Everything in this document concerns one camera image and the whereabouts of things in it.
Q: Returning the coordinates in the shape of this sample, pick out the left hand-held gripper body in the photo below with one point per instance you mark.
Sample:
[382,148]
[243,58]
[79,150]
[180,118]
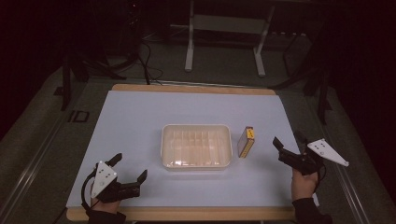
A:
[104,177]

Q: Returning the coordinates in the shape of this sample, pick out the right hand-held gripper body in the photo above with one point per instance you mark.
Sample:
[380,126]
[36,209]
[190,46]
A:
[325,151]

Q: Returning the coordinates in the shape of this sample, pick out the small yellow box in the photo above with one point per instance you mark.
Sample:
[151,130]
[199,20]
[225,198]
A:
[246,143]

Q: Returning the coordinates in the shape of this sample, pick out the white plastic tray container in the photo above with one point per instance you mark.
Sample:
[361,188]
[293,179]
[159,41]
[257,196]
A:
[196,146]

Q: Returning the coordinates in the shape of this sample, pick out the person's left hand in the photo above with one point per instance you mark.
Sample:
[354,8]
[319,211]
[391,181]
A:
[106,207]

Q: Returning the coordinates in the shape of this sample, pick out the person's right hand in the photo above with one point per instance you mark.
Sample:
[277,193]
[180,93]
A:
[303,185]

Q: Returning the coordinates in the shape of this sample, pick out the light blue table mat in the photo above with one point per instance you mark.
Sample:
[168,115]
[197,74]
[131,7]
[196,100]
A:
[140,124]

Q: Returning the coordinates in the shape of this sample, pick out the black tripod stand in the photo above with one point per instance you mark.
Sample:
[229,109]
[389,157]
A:
[67,81]
[322,93]

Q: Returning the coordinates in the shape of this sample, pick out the white metal stand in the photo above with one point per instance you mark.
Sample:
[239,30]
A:
[224,24]

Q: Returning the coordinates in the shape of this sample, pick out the black rectangular floor frame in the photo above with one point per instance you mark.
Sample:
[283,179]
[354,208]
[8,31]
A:
[78,116]

